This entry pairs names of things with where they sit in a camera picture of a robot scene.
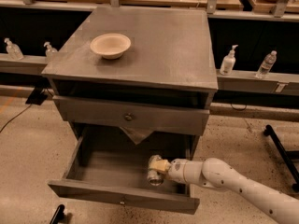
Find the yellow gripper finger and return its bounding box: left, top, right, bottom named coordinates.
left=149, top=155, right=171, bottom=175

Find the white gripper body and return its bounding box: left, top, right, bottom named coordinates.
left=167, top=159, right=203, bottom=185

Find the silver 7up soda can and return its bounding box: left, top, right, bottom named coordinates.
left=147, top=155, right=164, bottom=187

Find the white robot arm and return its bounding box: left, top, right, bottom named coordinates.
left=148, top=155, right=299, bottom=224

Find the grey cloth in drawer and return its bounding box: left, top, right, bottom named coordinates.
left=121, top=127, right=152, bottom=145

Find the grey open lower drawer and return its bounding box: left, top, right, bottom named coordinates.
left=49, top=125, right=200, bottom=215

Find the grey upper drawer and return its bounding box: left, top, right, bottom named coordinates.
left=53, top=96, right=209, bottom=135

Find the grey wooden drawer cabinet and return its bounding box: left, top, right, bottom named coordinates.
left=41, top=6, right=219, bottom=161

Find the black stand leg right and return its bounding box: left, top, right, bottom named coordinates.
left=263, top=125, right=299, bottom=192

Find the white pump lotion bottle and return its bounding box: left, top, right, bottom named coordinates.
left=220, top=45, right=237, bottom=76

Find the white ceramic bowl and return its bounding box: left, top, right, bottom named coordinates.
left=90, top=34, right=131, bottom=60

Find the clear plastic water bottle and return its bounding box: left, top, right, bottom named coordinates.
left=255, top=50, right=277, bottom=79

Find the clear pump bottle near cabinet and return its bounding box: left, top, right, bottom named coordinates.
left=44, top=41, right=57, bottom=62

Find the clear pump bottle far left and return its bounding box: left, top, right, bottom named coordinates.
left=4, top=38, right=23, bottom=60

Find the black handle bottom left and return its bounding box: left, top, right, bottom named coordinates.
left=50, top=204, right=64, bottom=224

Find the black cable on floor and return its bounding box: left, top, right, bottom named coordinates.
left=0, top=104, right=32, bottom=133

